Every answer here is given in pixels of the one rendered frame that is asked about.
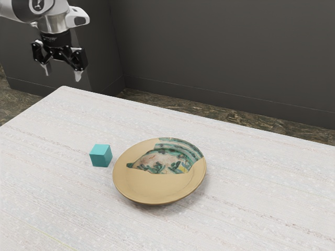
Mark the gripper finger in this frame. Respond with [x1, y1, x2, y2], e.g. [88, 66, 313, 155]
[60, 45, 89, 82]
[30, 39, 54, 77]

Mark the tan plate with painted shard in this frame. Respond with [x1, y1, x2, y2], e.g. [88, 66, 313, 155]
[112, 136, 207, 206]

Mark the teal cube block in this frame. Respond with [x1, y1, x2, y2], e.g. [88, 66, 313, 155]
[89, 143, 113, 167]

